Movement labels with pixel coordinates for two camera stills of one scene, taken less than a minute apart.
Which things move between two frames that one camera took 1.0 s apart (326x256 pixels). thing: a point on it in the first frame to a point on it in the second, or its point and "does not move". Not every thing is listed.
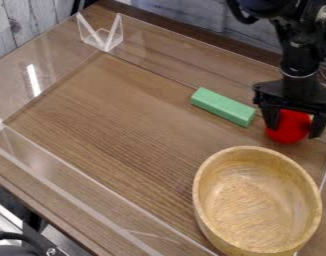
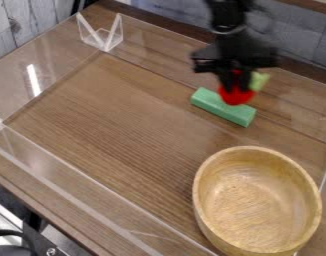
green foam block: (224, 106) does not move
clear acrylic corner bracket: (102, 38) does not move
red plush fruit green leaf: (293, 126) to (237, 96)
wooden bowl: (258, 202) does not move
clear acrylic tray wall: (101, 219) does not move
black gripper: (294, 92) to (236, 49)
